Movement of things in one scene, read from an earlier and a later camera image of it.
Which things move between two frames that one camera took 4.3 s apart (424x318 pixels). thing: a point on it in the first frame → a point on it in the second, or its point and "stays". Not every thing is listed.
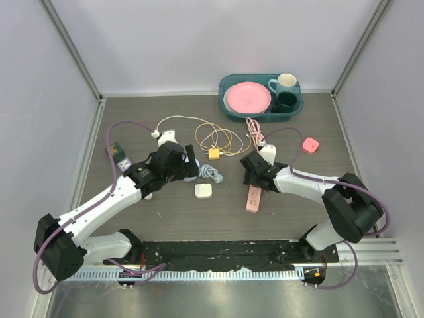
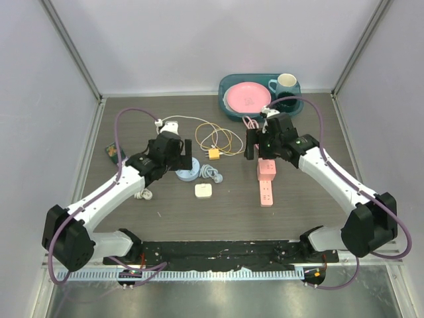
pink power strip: [254, 199] → [265, 193]
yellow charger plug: [214, 154] stays
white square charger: [203, 190] stays
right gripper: [250, 179] → [256, 136]
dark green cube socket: [117, 152] stays
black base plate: [230, 254] stays
